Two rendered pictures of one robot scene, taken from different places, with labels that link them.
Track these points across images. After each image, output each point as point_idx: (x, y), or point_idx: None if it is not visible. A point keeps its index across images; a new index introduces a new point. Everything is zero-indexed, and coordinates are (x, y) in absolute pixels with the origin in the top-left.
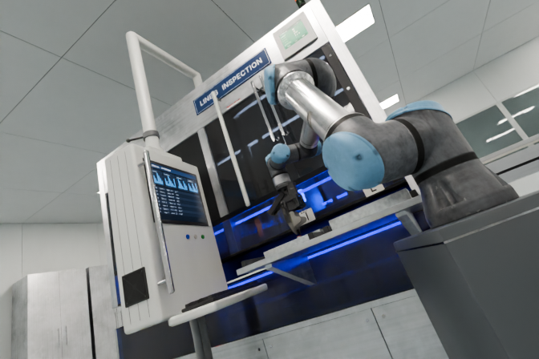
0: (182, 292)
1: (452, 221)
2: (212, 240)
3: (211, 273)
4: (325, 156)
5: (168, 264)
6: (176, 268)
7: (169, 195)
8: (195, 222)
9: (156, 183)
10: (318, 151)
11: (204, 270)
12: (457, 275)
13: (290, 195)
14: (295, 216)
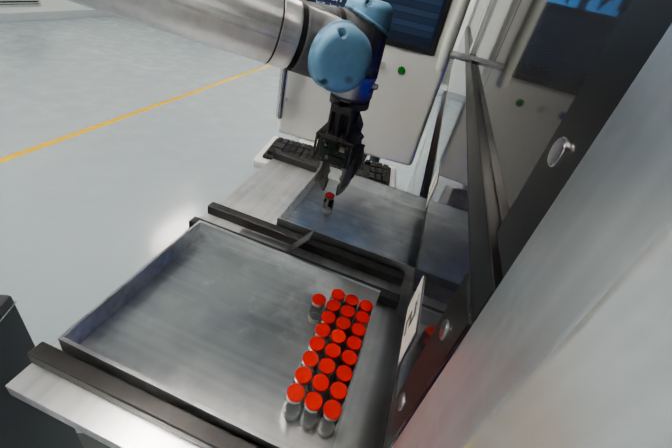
0: (317, 122)
1: None
2: (426, 81)
3: (386, 125)
4: None
5: (280, 88)
6: (320, 94)
7: None
8: (396, 41)
9: None
10: (318, 83)
11: (372, 115)
12: None
13: (320, 128)
14: (319, 167)
